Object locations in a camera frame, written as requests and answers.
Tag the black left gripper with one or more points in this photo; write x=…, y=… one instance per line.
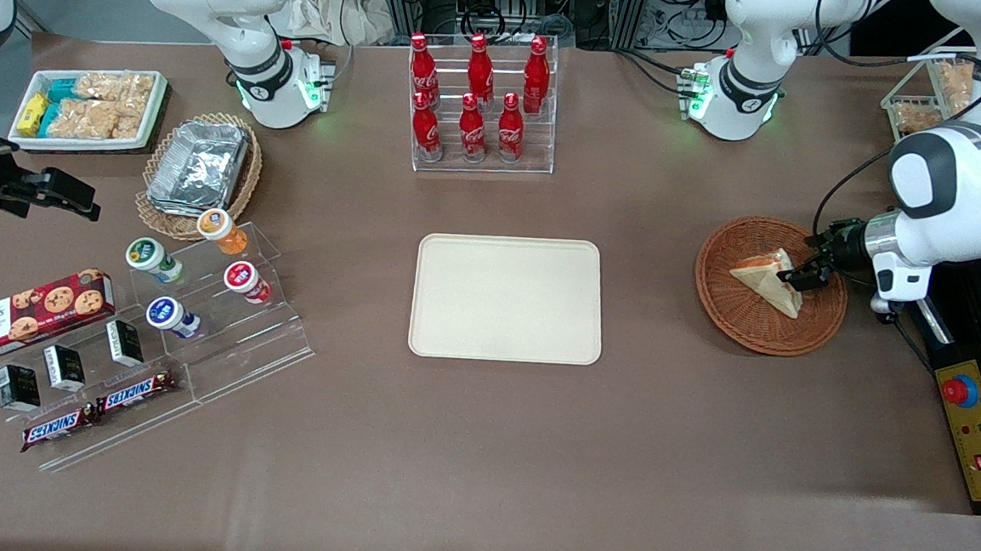
x=844, y=244

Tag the triangular sandwich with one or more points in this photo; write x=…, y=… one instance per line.
x=759, y=277

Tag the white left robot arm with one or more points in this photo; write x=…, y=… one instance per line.
x=748, y=36

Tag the light oval wicker basket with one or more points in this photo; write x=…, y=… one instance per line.
x=161, y=226

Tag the brown round wicker basket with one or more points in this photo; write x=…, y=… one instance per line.
x=735, y=316

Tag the white rectangular snack tray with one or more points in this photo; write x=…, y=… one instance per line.
x=156, y=110

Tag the beige plastic tray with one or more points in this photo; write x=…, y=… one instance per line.
x=498, y=297

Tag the teal snack packet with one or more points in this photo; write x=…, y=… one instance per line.
x=49, y=119
x=61, y=90

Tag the rice cracker bag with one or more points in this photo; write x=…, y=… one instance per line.
x=114, y=86
x=91, y=119

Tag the yellow snack packet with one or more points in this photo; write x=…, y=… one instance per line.
x=32, y=115

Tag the green lid yogurt cup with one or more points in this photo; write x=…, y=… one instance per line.
x=147, y=254

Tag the red Walkers cookie box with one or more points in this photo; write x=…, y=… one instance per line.
x=28, y=320

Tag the stack of foil trays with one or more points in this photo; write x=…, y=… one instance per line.
x=199, y=164

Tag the orange lid yogurt cup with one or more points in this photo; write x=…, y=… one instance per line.
x=217, y=225

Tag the blue lid yogurt cup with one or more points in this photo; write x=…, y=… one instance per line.
x=164, y=313

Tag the small black box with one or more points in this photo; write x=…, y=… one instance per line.
x=65, y=369
x=18, y=387
x=124, y=343

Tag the clear bag of crackers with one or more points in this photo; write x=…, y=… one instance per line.
x=954, y=78
x=917, y=118

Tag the red lid yogurt cup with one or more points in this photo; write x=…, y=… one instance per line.
x=241, y=277

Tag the Snickers chocolate bar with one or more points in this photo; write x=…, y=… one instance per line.
x=55, y=428
x=134, y=393

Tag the black machine with yellow panel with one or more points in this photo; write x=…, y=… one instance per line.
x=979, y=433

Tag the clear acrylic stepped stand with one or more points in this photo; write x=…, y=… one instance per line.
x=264, y=355
x=132, y=432

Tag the clear acrylic bottle rack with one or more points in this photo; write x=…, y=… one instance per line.
x=541, y=142

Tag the beige cloth bag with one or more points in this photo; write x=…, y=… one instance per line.
x=328, y=6

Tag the red cola bottle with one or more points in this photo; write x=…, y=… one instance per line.
x=536, y=74
x=510, y=132
x=479, y=66
x=425, y=127
x=419, y=67
x=471, y=129

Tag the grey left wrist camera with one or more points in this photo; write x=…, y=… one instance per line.
x=899, y=279

